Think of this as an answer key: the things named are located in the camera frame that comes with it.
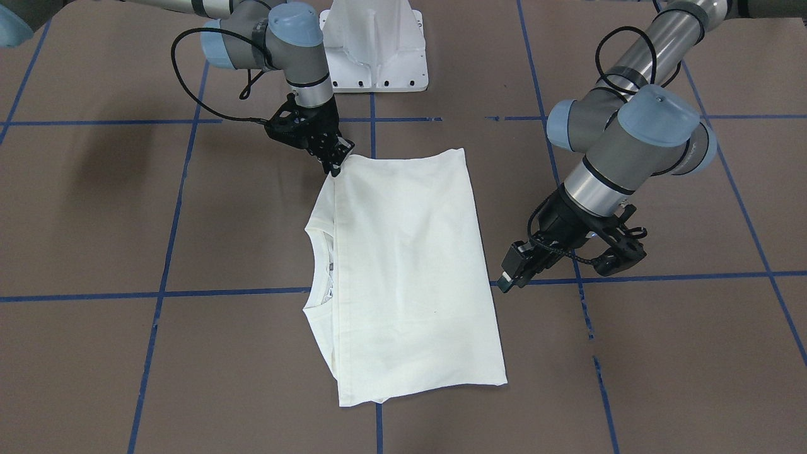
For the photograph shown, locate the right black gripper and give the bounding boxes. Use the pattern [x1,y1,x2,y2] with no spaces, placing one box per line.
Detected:
[264,94,355,177]

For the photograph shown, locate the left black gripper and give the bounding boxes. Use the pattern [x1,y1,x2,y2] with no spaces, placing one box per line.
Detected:
[496,186,647,293]

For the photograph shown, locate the cream cat print t-shirt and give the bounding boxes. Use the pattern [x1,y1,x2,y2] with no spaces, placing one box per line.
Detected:
[303,148,508,407]

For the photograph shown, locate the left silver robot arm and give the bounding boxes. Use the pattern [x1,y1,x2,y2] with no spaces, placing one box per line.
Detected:
[497,1,805,292]

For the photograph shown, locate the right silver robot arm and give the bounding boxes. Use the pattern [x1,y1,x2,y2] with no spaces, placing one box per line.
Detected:
[147,1,354,177]

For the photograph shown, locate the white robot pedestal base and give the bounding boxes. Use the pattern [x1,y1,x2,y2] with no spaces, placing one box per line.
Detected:
[319,1,429,94]

